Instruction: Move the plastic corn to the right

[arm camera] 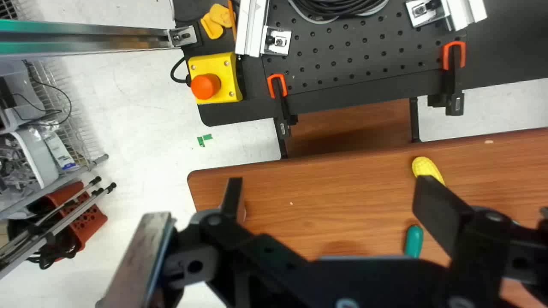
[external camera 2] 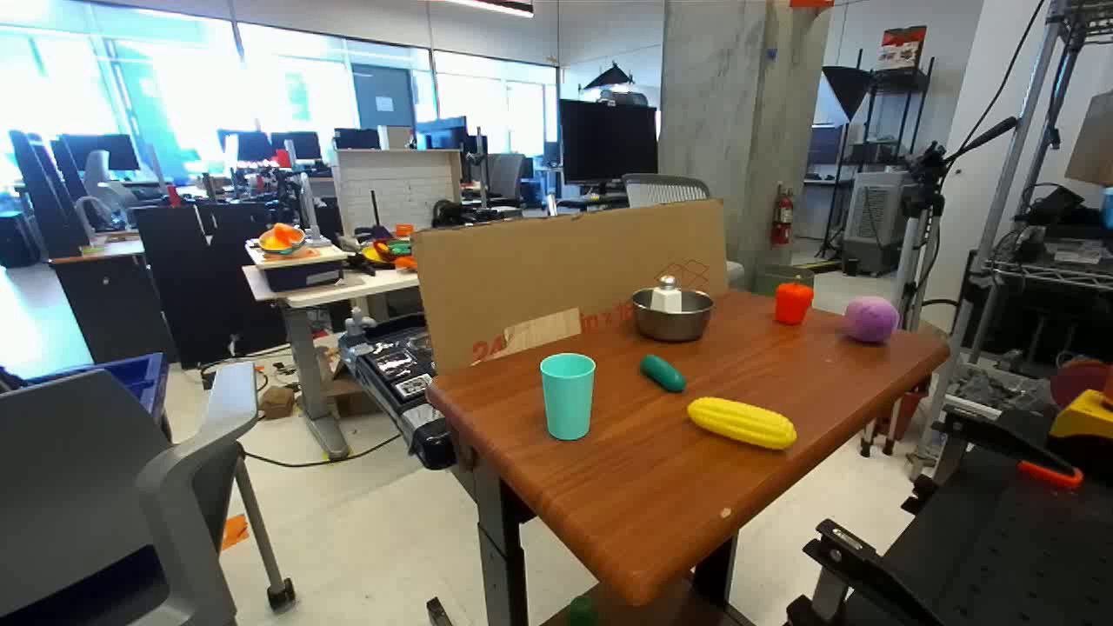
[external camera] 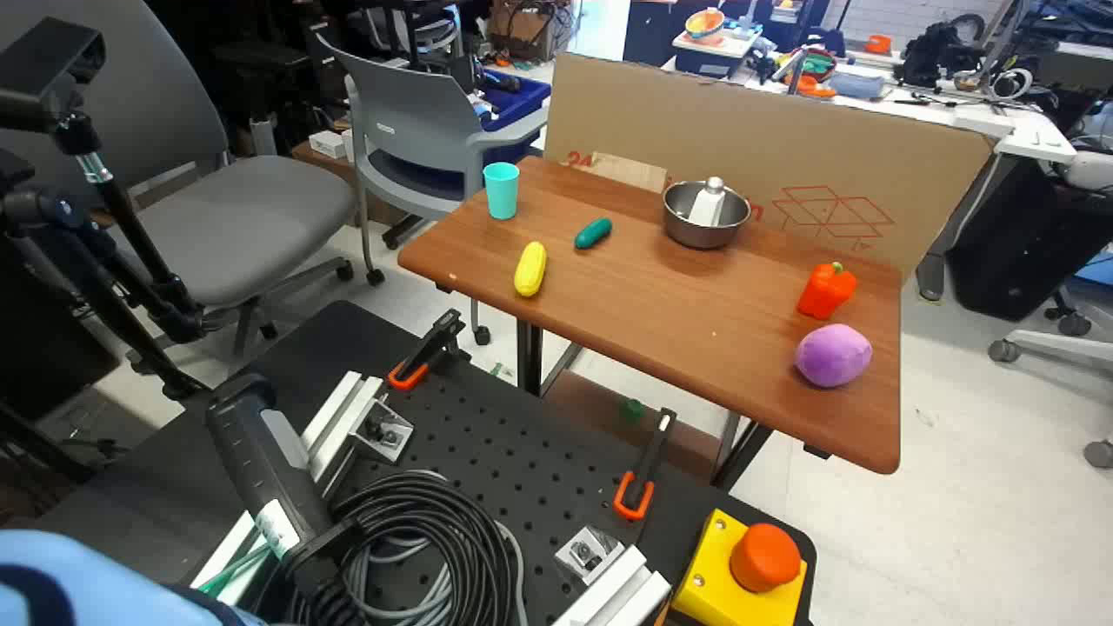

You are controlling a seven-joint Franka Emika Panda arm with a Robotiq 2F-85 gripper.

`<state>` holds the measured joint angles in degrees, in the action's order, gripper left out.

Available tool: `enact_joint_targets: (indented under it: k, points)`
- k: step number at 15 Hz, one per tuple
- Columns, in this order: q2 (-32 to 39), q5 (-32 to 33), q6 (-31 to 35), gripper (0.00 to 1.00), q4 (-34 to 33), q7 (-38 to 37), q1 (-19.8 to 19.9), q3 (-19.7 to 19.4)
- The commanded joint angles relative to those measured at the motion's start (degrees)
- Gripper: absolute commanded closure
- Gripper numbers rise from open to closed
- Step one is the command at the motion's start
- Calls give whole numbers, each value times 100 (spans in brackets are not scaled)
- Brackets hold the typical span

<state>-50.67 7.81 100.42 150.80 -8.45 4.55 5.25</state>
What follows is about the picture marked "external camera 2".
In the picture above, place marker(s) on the colourful toy pile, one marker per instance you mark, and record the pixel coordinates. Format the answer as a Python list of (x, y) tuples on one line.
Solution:
[(386, 249)]

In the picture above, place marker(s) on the red fire extinguisher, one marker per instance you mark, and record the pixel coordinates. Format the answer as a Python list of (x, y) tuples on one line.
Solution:
[(782, 216)]

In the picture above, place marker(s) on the camera tripod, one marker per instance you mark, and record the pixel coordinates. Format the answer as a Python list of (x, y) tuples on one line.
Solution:
[(924, 222)]

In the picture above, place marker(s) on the red sign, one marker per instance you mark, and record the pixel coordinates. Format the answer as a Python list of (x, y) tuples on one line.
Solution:
[(903, 47)]

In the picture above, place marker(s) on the metal bowl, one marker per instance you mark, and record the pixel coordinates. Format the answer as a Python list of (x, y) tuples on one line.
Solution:
[(673, 323)]

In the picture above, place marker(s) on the yellow plastic corn cob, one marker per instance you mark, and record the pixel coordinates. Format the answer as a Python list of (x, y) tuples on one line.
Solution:
[(743, 424)]

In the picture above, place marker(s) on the white board panel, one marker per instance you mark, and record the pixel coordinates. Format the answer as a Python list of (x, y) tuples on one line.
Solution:
[(399, 193)]

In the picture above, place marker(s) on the black table leg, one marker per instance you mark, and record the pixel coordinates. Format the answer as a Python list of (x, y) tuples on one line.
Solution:
[(500, 545)]

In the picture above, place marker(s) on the yellow plastic block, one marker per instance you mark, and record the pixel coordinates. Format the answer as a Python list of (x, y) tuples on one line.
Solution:
[(1084, 419)]

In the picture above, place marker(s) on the grey office chair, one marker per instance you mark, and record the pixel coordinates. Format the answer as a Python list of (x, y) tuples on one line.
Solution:
[(81, 489)]

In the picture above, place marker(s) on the black metal shelf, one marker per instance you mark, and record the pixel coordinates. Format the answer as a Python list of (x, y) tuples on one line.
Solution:
[(887, 151)]

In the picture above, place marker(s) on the brown cardboard panel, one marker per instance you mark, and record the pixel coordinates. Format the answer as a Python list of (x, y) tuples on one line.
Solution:
[(545, 274)]

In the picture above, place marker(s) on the grey concrete column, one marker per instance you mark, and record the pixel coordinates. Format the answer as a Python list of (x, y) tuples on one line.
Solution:
[(743, 128)]

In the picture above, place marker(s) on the black office cabinet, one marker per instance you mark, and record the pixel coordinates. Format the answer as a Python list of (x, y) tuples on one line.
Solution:
[(196, 280)]

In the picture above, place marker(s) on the orange toy bell pepper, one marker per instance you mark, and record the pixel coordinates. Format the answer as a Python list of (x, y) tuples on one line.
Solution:
[(793, 304)]

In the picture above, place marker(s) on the orange toy in tray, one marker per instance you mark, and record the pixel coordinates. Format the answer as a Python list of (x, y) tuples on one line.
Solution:
[(279, 238)]

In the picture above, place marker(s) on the black equipment cart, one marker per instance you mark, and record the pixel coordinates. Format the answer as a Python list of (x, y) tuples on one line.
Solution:
[(1046, 280)]

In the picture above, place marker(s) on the green toy cucumber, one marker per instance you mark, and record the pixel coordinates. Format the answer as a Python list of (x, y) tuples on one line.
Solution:
[(661, 375)]

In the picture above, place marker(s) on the black tray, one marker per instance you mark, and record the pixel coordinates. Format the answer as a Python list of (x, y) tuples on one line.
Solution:
[(304, 274)]

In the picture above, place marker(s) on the black control box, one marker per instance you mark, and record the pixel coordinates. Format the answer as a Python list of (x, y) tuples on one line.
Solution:
[(400, 376)]

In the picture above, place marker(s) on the teal plastic cup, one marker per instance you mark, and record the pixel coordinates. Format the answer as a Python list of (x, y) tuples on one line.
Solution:
[(569, 402)]

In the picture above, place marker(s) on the white shaker bottle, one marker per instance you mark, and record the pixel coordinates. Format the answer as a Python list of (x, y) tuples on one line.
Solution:
[(666, 297)]

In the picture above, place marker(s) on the black monitor screen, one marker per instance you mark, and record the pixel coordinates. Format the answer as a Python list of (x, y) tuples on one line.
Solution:
[(607, 140)]

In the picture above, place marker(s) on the white side table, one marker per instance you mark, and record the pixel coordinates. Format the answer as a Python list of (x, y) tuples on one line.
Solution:
[(308, 348)]

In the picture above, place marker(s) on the purple plush ball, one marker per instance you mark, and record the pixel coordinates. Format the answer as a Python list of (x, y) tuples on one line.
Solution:
[(872, 323)]

